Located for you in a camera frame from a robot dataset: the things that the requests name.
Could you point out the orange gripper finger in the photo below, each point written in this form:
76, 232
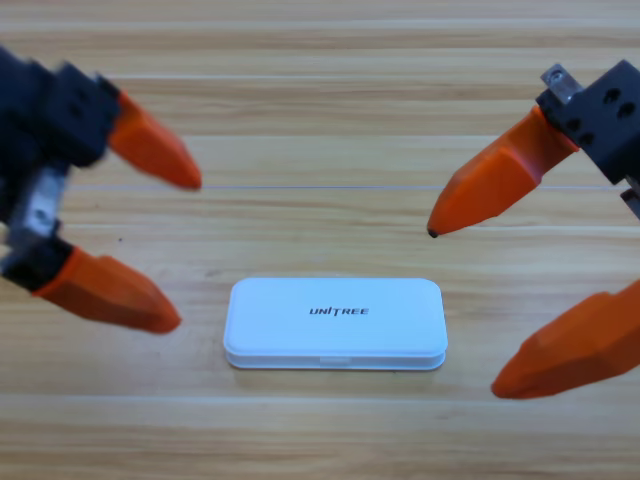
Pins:
575, 350
155, 150
110, 292

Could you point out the orange black-tipped gripper finger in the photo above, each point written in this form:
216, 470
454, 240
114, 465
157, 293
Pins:
500, 175

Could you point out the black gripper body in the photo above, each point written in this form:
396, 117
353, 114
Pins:
55, 115
610, 125

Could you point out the white Unitree pencil case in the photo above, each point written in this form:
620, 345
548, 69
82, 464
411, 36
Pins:
335, 330

